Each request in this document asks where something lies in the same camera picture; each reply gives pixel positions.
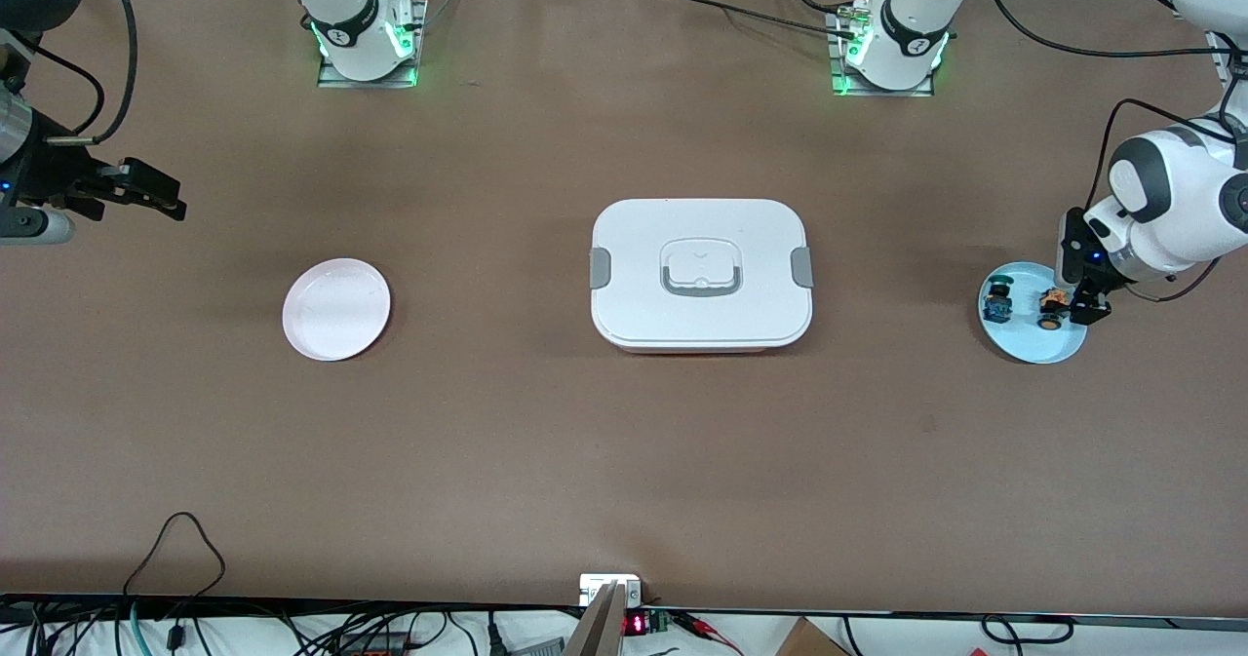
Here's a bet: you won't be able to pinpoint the light blue round plate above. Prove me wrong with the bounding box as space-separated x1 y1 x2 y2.
978 261 1088 365

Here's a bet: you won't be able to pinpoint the pale pink round plate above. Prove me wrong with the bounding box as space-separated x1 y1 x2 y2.
282 258 393 363

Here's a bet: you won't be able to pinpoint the brown cardboard piece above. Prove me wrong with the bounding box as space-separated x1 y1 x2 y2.
775 617 849 656

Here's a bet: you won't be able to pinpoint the white lunch box grey latches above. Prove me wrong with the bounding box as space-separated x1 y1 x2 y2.
589 198 814 356

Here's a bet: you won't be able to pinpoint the red and black clip leads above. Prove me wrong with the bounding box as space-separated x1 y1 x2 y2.
673 611 744 656

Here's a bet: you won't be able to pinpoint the black power adapter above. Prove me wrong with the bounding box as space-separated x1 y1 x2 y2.
331 630 415 656

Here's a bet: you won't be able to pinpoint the small white box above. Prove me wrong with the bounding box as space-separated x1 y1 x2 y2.
579 573 644 608

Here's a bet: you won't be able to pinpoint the grey metal bar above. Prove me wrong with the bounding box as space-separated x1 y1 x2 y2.
564 581 631 656

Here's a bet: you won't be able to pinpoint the blue switch with green button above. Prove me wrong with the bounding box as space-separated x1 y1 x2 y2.
983 273 1017 324

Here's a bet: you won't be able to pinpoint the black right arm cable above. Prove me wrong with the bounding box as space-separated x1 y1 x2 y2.
0 0 139 145

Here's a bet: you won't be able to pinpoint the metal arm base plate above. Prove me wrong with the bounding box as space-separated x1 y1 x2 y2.
829 8 937 98
317 0 430 90

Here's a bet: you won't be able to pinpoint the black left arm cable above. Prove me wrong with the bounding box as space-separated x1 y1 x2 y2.
980 0 1248 304

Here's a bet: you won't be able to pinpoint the thin black looped cable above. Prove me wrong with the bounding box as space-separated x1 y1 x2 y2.
122 511 228 628

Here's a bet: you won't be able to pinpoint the black cable to arm base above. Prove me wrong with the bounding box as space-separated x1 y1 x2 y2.
655 0 859 38

